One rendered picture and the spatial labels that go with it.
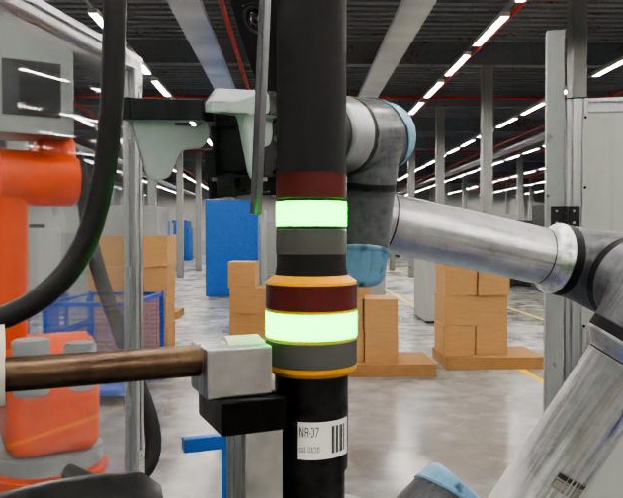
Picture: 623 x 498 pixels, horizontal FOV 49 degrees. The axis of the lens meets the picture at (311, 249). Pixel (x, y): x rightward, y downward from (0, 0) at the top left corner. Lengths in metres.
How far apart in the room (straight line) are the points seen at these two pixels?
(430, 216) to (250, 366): 0.57
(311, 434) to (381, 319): 7.52
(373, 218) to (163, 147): 0.25
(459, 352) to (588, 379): 7.63
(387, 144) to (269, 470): 0.43
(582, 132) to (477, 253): 1.32
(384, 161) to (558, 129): 1.49
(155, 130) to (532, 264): 0.55
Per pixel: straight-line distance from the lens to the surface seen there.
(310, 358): 0.31
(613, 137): 2.17
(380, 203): 0.69
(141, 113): 0.51
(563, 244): 0.94
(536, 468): 0.88
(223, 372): 0.30
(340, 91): 0.32
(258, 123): 0.33
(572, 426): 0.87
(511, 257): 0.90
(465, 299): 8.42
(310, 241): 0.31
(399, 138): 0.70
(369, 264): 0.70
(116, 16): 0.31
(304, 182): 0.31
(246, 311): 9.49
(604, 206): 2.15
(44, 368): 0.29
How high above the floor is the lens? 1.60
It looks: 1 degrees down
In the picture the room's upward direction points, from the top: straight up
